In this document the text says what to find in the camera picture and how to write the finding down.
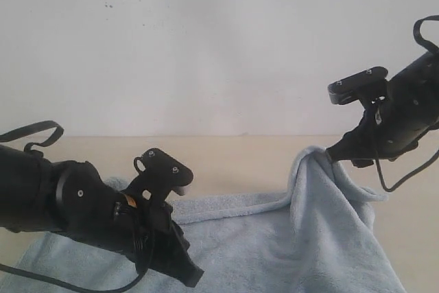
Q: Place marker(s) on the light blue terry towel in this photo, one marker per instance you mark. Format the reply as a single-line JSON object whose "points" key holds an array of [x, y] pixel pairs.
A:
{"points": [[316, 237]]}

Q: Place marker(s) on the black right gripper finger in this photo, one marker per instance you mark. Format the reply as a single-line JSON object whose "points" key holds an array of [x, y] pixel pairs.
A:
{"points": [[351, 147]]}

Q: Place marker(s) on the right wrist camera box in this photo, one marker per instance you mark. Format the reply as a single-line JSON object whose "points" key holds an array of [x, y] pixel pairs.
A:
{"points": [[365, 86]]}

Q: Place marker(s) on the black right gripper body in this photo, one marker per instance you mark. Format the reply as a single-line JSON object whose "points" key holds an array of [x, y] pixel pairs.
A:
{"points": [[391, 129]]}

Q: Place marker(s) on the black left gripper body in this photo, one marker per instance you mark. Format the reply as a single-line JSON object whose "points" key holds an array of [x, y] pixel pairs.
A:
{"points": [[136, 228]]}

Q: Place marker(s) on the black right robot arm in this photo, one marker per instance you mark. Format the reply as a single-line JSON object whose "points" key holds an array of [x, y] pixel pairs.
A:
{"points": [[418, 81]]}

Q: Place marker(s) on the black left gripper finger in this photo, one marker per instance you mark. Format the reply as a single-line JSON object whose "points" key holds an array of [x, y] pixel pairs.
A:
{"points": [[178, 265]]}

